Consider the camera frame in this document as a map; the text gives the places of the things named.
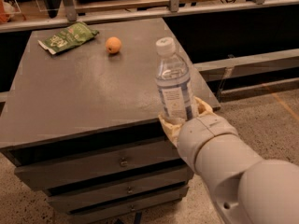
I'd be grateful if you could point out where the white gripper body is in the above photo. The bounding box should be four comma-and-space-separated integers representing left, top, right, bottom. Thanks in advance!
178, 114, 238, 173

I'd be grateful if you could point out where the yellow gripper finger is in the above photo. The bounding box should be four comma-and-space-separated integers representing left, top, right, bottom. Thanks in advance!
158, 113, 184, 147
194, 97, 214, 117

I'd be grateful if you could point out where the clear plastic water bottle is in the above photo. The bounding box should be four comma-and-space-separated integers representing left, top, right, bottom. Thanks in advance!
156, 37, 199, 121

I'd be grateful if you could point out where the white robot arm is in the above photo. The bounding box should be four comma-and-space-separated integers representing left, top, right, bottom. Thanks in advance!
159, 99, 299, 224

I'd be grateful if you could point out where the middle grey drawer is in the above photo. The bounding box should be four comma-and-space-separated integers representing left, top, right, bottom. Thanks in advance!
48, 160, 193, 214

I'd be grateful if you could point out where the grey drawer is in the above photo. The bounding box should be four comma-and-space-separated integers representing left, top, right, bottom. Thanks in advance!
48, 160, 193, 214
15, 139, 178, 190
69, 184, 189, 224

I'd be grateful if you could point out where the grey drawer cabinet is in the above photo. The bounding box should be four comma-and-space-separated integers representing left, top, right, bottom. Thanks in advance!
0, 17, 221, 224

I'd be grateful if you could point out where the orange fruit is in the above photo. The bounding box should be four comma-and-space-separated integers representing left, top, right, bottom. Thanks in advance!
106, 36, 121, 54

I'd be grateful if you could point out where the bottom grey drawer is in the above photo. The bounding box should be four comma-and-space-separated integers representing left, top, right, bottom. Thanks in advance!
69, 184, 189, 224

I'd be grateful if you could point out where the top grey drawer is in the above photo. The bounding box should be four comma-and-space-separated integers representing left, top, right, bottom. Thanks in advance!
15, 139, 178, 190

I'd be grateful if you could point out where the green snack bag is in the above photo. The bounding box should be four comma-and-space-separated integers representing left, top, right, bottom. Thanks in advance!
38, 22, 99, 55

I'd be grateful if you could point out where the orange object at left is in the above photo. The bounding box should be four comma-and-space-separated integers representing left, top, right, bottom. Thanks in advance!
0, 0, 15, 23

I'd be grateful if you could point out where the grey metal railing frame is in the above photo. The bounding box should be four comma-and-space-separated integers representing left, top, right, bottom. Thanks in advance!
0, 0, 299, 93

